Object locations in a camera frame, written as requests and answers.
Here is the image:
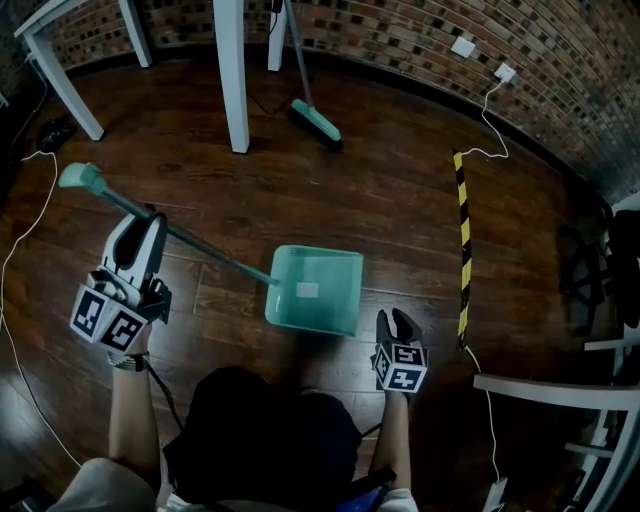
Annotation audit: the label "person's left forearm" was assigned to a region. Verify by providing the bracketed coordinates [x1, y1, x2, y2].
[107, 367, 161, 481]

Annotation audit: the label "grey desk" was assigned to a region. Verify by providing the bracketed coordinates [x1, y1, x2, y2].
[472, 339, 640, 512]

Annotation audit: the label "person's white shirt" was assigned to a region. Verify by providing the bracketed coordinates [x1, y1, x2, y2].
[47, 457, 419, 512]

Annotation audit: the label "black cable on person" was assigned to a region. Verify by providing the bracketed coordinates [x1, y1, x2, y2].
[144, 359, 187, 432]

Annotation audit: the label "white square table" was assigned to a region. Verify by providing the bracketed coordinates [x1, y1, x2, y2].
[13, 0, 289, 154]

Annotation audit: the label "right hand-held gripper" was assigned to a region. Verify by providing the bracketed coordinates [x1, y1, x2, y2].
[369, 308, 430, 395]

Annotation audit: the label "person's right forearm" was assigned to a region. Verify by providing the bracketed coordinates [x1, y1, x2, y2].
[369, 392, 414, 494]

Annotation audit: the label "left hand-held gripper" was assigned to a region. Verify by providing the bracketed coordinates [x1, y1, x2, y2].
[69, 213, 174, 355]

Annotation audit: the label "teal broom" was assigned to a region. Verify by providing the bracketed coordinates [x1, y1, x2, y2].
[282, 0, 345, 153]

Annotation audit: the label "black chest-mounted device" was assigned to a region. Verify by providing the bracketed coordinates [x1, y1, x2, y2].
[334, 467, 396, 512]

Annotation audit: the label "black plastic bag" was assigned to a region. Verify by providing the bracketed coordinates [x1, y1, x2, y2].
[39, 117, 76, 151]

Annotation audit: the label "white cable under striped strip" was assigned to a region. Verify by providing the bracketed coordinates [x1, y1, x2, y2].
[463, 74, 516, 484]

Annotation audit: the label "yellow black striped floor strip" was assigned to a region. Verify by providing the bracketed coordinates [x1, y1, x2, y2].
[452, 148, 474, 350]

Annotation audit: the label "white power strip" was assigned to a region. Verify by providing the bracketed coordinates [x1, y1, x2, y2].
[482, 477, 507, 512]

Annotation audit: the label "black lamp cable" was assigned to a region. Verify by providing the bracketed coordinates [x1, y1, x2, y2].
[247, 0, 292, 116]

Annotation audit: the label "long white floor cable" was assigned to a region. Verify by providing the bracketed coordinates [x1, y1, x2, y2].
[0, 149, 84, 469]

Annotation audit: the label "teal long-handled dustpan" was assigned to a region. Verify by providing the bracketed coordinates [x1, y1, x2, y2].
[57, 162, 365, 337]

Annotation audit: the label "black wristband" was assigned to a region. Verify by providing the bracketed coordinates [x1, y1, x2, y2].
[112, 351, 150, 372]

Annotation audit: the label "person's black trousers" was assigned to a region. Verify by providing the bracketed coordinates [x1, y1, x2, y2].
[162, 367, 364, 501]

